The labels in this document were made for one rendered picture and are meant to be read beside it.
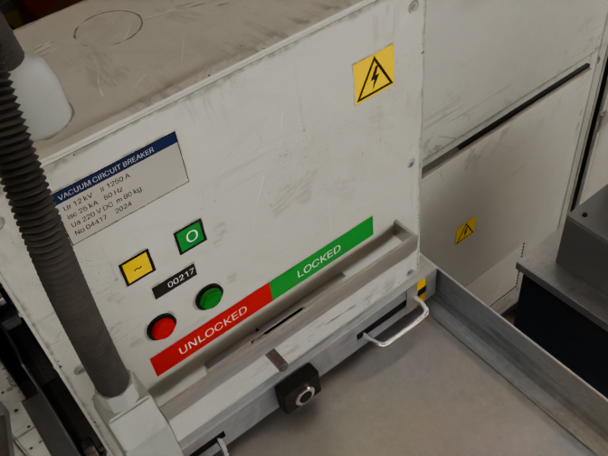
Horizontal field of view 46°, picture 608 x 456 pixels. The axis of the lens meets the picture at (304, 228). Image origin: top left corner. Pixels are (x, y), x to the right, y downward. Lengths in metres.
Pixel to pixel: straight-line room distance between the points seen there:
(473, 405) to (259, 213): 0.44
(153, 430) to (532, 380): 0.57
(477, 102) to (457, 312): 0.46
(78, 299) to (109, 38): 0.28
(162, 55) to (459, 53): 0.71
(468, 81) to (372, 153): 0.55
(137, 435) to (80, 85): 0.32
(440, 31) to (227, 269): 0.62
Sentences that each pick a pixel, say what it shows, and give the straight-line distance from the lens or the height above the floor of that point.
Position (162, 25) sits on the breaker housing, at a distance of 0.73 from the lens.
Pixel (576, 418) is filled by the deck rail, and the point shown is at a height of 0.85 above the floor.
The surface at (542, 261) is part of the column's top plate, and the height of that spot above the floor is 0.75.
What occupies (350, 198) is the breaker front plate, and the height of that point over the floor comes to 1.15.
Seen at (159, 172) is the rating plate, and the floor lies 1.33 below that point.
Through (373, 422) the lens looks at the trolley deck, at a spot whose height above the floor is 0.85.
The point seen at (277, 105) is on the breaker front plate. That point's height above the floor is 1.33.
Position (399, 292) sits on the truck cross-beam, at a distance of 1.04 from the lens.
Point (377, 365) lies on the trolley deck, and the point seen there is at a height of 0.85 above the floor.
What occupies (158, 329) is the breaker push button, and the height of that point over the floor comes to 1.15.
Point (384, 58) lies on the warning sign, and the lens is 0.77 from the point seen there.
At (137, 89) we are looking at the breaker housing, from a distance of 0.65.
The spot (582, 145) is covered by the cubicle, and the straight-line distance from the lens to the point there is 1.93.
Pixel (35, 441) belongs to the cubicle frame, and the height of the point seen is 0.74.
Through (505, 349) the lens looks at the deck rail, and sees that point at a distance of 1.08.
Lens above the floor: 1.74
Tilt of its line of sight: 46 degrees down
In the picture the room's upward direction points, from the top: 8 degrees counter-clockwise
